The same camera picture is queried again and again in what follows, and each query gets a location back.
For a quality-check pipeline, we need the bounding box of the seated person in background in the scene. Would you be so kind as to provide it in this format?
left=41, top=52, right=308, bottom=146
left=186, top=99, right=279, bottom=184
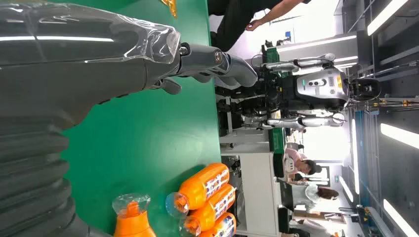
left=283, top=147, right=324, bottom=179

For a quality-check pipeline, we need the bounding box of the yellow film wrapped cardboard box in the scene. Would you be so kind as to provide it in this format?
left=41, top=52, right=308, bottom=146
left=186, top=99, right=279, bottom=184
left=160, top=0, right=178, bottom=18

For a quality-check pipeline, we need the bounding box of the orange bottle with blue cap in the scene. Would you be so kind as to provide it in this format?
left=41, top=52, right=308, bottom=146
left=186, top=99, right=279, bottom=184
left=165, top=162, right=230, bottom=219

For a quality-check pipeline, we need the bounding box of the white cabinet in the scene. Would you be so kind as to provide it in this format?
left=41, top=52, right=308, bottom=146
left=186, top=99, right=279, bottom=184
left=220, top=129, right=281, bottom=237

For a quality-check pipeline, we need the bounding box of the silver black humanoid robot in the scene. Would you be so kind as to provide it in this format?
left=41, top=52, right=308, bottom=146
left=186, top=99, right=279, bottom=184
left=226, top=52, right=382, bottom=132

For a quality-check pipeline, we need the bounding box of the standing person in black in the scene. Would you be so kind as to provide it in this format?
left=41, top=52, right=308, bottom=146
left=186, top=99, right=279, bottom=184
left=208, top=0, right=312, bottom=52

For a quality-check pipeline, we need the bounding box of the orange bottle showing back label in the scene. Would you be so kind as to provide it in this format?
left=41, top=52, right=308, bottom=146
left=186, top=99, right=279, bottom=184
left=179, top=184, right=237, bottom=237

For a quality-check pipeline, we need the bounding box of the person at laptop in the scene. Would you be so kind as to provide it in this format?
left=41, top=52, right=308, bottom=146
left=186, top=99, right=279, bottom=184
left=291, top=184, right=340, bottom=213

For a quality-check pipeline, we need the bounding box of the orange bottle showing Tide logo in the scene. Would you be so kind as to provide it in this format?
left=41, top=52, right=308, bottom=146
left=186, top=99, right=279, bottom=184
left=199, top=212, right=237, bottom=237

